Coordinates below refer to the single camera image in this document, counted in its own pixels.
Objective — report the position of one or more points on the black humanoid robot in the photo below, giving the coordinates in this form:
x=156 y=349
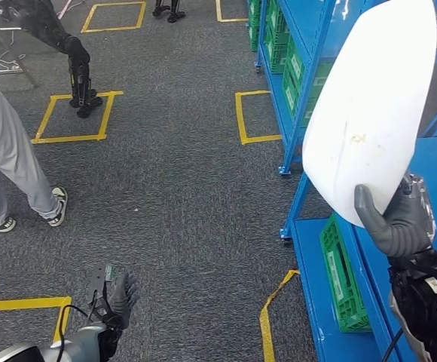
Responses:
x=45 y=25
x=175 y=15

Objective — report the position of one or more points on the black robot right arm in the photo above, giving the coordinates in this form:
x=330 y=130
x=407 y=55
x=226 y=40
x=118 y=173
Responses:
x=422 y=300

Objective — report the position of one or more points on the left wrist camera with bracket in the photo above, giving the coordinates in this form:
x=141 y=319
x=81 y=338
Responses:
x=97 y=285

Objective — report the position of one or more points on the green plastic crate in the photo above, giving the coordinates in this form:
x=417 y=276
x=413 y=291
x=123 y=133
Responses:
x=254 y=25
x=348 y=300
x=277 y=45
x=297 y=75

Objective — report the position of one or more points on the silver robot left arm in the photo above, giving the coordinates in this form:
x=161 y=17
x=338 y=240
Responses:
x=82 y=345

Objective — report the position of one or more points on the person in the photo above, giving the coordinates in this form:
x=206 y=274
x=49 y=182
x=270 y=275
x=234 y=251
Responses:
x=8 y=145

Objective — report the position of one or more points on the yellow floor tape outline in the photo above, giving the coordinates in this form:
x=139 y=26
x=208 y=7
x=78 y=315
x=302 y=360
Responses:
x=67 y=138
x=241 y=120
x=109 y=29
x=266 y=335
x=15 y=304

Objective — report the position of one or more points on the metal table frame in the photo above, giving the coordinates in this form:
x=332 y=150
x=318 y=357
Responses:
x=26 y=74

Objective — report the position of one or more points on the white curved plastic part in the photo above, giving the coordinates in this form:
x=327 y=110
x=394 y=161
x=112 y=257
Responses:
x=369 y=100

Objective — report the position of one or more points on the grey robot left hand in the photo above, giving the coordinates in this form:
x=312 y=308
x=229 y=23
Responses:
x=120 y=300

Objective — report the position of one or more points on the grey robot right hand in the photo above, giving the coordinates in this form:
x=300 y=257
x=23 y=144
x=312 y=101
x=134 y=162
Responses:
x=407 y=225

